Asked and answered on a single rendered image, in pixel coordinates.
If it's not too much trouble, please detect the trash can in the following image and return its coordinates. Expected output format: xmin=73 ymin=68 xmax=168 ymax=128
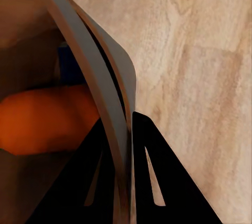
xmin=0 ymin=0 xmax=137 ymax=224

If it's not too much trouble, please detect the can of soda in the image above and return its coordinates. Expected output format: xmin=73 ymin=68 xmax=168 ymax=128
xmin=57 ymin=40 xmax=112 ymax=86
xmin=0 ymin=83 xmax=100 ymax=156

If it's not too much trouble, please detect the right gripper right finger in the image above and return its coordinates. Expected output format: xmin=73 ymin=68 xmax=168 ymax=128
xmin=132 ymin=111 xmax=223 ymax=224

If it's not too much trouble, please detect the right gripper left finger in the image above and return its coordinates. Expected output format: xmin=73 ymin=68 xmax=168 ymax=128
xmin=25 ymin=118 xmax=115 ymax=224

